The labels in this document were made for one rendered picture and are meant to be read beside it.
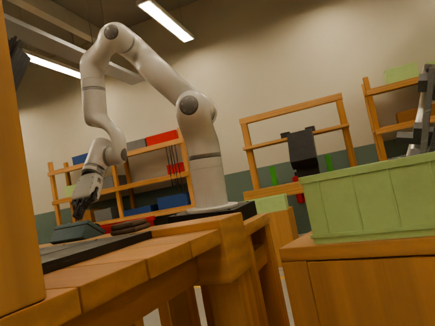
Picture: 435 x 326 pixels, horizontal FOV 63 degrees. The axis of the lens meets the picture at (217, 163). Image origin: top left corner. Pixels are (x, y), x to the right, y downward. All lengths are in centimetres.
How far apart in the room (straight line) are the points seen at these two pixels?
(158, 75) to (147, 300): 84
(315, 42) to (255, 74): 113
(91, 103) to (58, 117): 718
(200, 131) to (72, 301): 84
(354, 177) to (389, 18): 588
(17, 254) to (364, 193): 69
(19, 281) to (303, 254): 67
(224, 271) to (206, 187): 44
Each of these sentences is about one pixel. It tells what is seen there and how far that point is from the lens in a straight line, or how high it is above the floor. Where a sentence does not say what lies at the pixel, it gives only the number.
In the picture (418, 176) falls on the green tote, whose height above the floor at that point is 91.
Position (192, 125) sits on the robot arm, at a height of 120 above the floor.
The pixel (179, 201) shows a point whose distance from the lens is 626.
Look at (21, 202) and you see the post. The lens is 47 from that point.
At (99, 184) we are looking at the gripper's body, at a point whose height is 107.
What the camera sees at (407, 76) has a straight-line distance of 586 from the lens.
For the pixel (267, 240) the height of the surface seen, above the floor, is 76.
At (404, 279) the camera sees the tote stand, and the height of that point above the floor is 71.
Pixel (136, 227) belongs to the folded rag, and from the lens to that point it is 102.
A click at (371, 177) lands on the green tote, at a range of 87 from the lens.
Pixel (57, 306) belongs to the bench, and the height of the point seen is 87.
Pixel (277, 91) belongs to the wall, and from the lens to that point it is 644.
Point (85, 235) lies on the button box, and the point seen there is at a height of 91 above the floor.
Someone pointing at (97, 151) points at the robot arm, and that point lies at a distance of 142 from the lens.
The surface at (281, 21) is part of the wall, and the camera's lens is 679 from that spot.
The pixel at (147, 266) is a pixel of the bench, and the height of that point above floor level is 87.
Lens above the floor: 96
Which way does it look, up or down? 5 degrees up
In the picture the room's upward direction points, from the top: 11 degrees counter-clockwise
